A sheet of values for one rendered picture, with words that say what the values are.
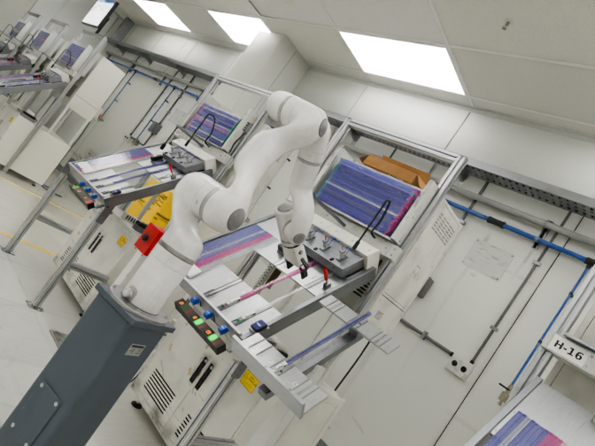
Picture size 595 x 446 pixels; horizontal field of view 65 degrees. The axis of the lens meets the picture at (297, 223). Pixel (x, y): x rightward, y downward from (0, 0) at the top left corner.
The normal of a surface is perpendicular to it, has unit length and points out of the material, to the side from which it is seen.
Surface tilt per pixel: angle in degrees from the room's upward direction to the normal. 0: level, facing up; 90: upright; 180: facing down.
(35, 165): 90
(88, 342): 90
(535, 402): 44
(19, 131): 90
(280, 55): 90
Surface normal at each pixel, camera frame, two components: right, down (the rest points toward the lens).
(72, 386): -0.36, -0.33
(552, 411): 0.04, -0.88
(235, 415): -0.52, -0.43
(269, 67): 0.63, 0.39
